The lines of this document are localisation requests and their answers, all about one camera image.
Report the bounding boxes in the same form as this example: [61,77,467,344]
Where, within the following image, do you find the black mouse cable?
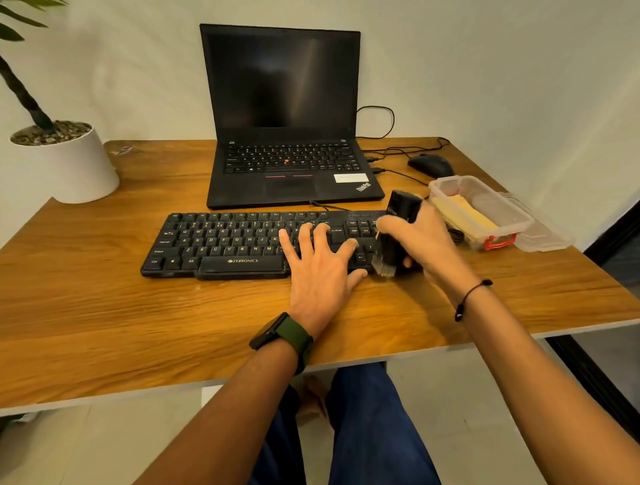
[362,137,451,159]

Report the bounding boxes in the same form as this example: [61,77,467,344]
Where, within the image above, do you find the yellow cloth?
[431,195,501,243]

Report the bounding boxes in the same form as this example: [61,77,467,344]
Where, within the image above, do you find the black door frame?
[545,199,640,428]

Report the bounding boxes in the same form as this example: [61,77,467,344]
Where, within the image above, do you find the green strap smartwatch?
[248,312,315,376]

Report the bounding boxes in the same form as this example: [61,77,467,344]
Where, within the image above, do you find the person's right forearm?
[457,284,640,485]

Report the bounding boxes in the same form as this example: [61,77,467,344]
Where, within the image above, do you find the black looped laptop cable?
[355,105,396,141]

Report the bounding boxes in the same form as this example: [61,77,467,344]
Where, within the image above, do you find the person's bare foot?
[295,374,331,426]

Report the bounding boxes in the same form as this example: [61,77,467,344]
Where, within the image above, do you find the white plant pot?
[9,121,121,205]

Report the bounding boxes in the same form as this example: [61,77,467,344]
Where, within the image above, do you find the clear plastic box lid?
[499,192,576,253]

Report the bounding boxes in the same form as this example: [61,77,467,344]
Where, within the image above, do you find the black keyboard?
[139,209,426,280]

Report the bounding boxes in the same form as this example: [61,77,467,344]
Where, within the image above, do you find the person's blue jeans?
[249,362,443,485]

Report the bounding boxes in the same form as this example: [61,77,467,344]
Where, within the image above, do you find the black computer mouse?
[407,153,456,180]

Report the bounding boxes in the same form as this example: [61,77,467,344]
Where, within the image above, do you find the black cord bracelet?
[453,278,494,323]

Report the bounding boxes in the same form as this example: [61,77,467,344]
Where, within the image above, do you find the black cleaning brush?
[371,189,423,278]

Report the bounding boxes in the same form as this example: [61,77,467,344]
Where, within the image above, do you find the person's left forearm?
[135,339,301,485]

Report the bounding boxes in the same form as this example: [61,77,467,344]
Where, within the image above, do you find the person's left hand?
[277,222,369,340]

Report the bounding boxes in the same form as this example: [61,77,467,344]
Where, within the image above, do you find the person's right hand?
[375,199,481,306]

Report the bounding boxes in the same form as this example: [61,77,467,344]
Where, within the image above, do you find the black laptop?
[199,23,386,211]

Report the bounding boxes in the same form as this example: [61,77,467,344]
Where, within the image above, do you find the clear plastic box red latches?
[427,175,536,252]

